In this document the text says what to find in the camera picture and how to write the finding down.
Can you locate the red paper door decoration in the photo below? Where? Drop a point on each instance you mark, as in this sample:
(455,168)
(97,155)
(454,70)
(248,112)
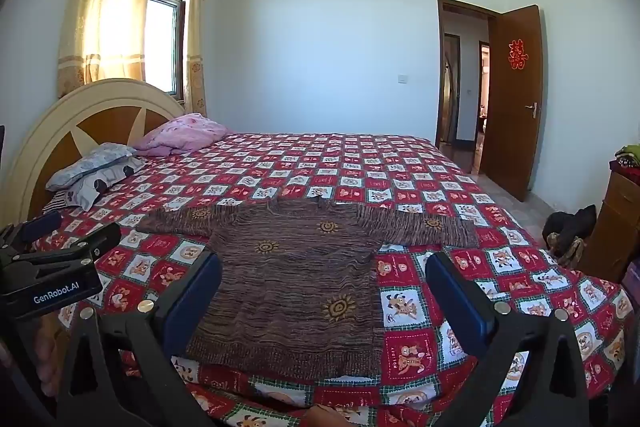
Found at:
(517,54)

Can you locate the brown wooden door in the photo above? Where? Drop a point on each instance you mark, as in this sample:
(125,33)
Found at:
(512,107)

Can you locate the brown wooden cabinet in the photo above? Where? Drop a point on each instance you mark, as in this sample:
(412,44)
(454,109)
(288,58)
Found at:
(612,227)

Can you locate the grey floral pillow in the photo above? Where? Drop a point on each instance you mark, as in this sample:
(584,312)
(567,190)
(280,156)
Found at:
(92,164)

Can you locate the red checkered cartoon bedspread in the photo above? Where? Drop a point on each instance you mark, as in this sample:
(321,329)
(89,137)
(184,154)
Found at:
(400,187)

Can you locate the brown door frame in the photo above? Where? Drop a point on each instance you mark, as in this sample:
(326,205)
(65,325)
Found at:
(441,72)

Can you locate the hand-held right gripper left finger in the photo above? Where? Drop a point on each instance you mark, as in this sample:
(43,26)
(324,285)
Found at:
(192,302)

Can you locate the cream and wood headboard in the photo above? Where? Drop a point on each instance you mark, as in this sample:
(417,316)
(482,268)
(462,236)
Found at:
(100,127)

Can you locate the wide yellow curtain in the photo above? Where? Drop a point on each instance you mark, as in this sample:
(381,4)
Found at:
(107,7)

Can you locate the pink pillow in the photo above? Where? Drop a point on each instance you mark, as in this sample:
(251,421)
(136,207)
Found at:
(180,134)

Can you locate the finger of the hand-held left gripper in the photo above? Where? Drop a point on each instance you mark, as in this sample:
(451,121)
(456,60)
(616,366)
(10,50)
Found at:
(42,226)
(95,239)

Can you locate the brown knitted sweater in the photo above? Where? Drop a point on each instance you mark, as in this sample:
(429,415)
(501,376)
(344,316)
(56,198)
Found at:
(295,277)

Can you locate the window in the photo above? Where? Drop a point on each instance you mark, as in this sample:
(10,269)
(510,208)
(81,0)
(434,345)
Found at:
(165,22)

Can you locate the dark bag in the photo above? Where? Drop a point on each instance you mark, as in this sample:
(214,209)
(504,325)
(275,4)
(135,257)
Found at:
(567,229)

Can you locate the narrow yellow curtain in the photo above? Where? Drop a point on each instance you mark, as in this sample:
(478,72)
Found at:
(196,32)

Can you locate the pile of clothes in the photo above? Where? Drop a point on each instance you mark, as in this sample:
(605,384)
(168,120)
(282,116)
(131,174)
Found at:
(629,157)

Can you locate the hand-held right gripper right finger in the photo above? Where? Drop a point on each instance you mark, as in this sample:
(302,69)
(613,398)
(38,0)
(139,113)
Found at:
(452,302)

